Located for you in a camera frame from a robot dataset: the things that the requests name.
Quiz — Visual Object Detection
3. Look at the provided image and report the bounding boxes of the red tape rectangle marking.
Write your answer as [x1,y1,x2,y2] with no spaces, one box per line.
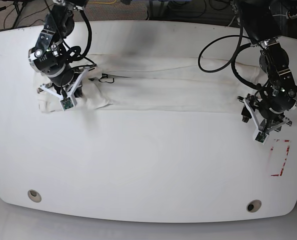
[267,139,291,177]

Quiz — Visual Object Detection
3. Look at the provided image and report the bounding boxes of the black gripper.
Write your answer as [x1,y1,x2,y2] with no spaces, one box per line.
[241,92,286,130]
[48,68,84,98]

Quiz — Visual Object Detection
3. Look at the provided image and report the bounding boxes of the black tripod stand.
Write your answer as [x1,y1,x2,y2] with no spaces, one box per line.
[11,0,32,29]

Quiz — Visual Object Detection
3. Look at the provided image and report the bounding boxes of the yellow cable on floor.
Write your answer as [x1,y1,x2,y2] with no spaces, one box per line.
[90,0,117,6]

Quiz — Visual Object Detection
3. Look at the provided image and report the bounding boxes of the right table cable grommet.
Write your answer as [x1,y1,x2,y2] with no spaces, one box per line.
[246,199,262,213]

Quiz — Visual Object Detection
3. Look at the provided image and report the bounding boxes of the table cable grommet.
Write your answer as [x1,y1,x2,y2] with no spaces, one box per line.
[27,189,42,203]
[246,199,262,213]

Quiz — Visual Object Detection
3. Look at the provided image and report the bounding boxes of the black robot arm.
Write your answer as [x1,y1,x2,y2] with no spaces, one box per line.
[231,0,297,133]
[28,0,92,96]

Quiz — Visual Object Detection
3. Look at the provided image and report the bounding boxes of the left table cable grommet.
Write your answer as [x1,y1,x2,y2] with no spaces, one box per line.
[27,189,42,203]

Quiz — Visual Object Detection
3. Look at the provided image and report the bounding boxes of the white printed t-shirt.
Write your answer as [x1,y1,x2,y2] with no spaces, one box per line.
[32,52,272,115]

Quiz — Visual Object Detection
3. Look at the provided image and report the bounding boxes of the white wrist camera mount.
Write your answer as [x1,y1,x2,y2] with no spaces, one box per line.
[37,64,97,111]
[237,94,293,145]

